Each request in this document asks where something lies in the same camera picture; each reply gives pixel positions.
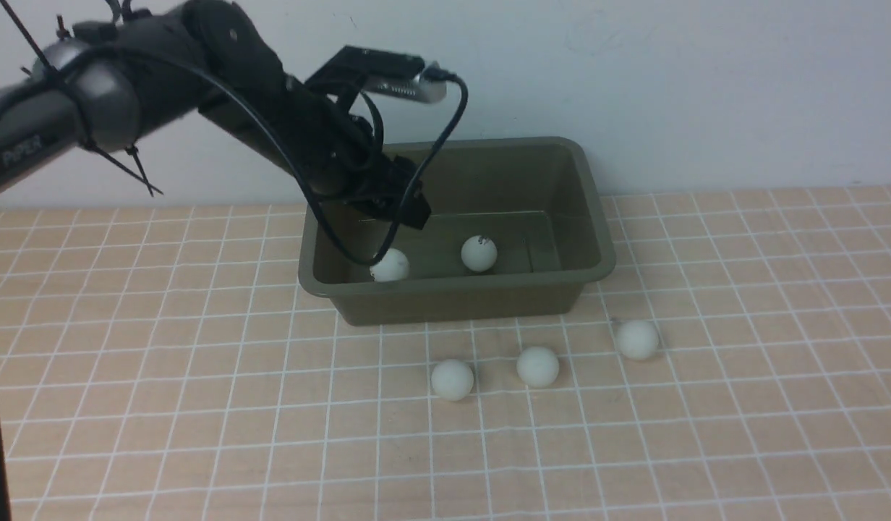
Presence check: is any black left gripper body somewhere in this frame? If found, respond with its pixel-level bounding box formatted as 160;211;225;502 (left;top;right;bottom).
271;75;415;222

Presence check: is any white logo ping-pong ball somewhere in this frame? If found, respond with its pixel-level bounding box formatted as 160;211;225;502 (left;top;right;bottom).
460;235;498;273

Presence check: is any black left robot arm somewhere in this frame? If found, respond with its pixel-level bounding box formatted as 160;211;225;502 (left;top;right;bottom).
0;1;446;229

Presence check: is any olive green plastic bin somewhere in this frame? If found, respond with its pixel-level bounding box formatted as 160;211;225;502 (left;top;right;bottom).
298;137;617;326

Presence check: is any beige checkered tablecloth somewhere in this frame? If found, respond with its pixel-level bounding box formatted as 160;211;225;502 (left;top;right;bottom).
0;187;891;520

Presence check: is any black camera cable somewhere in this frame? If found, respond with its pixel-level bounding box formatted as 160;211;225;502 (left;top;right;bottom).
77;43;469;267

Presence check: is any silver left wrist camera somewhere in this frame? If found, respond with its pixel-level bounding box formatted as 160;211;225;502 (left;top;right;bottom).
304;45;448;103

